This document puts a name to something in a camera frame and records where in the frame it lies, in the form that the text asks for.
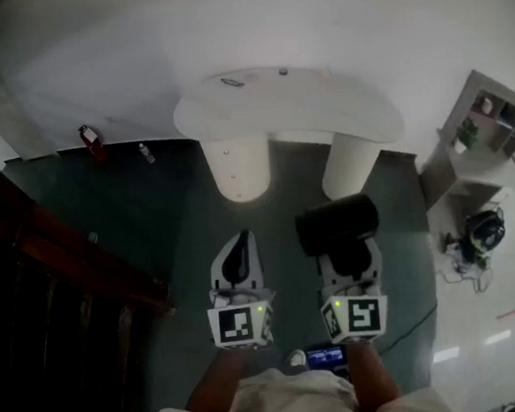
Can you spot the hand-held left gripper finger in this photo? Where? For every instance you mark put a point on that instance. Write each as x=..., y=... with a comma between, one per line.
x=258, y=269
x=216, y=274

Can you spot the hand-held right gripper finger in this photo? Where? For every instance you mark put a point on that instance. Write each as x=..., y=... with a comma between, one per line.
x=325, y=271
x=376, y=261

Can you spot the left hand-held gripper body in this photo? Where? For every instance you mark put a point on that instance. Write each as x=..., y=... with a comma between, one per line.
x=241, y=324

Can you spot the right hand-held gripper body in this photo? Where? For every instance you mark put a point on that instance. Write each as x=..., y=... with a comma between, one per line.
x=362, y=315

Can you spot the black hair dryer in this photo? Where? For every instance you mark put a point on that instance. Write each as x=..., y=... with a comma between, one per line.
x=333, y=224

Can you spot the white oval table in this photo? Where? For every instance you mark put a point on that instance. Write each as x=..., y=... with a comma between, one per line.
x=292, y=108

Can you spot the person's right forearm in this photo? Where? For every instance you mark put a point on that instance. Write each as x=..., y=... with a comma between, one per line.
x=372, y=381

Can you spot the person's left forearm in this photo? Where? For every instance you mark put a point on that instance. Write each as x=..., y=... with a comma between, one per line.
x=218, y=389

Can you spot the chest-mounted phone screen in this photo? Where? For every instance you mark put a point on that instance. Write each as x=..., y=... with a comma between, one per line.
x=325, y=356

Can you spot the person's white shoe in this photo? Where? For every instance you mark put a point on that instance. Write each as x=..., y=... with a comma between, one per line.
x=297, y=358

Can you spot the person's white printed shirt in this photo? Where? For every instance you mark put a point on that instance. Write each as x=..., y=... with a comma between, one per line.
x=289, y=404

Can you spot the small clear bottle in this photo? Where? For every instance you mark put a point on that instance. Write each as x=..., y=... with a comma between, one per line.
x=93, y=237

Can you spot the grey cubby shelf unit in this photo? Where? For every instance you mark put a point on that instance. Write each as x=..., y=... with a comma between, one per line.
x=465, y=167

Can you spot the clear water bottle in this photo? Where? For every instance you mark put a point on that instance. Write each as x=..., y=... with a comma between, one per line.
x=146, y=153

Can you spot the dark wooden staircase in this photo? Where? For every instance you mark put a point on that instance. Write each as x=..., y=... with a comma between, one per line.
x=62, y=278

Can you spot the green potted plant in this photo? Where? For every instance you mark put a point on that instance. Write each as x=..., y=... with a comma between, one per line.
x=467, y=135

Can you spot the red fire extinguisher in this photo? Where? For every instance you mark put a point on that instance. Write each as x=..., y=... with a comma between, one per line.
x=92, y=143

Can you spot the black eyeglasses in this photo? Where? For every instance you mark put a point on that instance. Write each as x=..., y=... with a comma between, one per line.
x=232, y=82

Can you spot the white vase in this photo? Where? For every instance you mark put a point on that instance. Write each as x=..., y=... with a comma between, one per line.
x=486, y=105

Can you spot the tape roll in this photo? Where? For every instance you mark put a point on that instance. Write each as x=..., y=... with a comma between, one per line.
x=283, y=71

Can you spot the grey door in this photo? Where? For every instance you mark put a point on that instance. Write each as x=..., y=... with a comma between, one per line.
x=1, y=109

